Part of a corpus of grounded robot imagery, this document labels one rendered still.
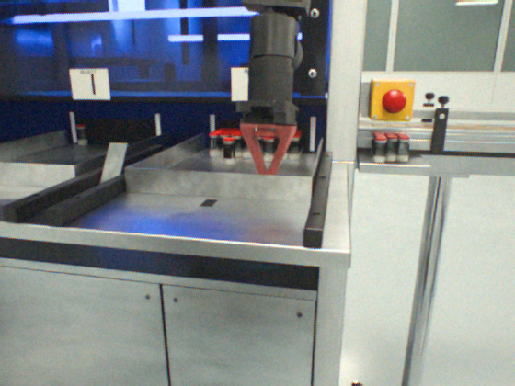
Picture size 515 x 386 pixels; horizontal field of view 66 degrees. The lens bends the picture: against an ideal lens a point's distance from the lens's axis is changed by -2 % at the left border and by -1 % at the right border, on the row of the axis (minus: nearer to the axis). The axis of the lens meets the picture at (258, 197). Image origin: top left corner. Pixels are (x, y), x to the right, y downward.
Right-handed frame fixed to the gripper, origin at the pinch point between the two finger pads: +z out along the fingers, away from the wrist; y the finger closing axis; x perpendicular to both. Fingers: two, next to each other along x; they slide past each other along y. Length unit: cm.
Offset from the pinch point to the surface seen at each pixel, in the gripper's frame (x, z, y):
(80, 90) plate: 44, -13, 23
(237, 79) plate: 10.4, -15.3, 22.8
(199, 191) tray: 9.2, 2.7, -0.6
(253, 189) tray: 1.7, 2.0, -0.6
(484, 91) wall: -172, -66, 482
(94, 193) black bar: 20.4, 2.7, -7.9
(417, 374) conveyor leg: -32, 54, 49
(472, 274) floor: -83, 65, 175
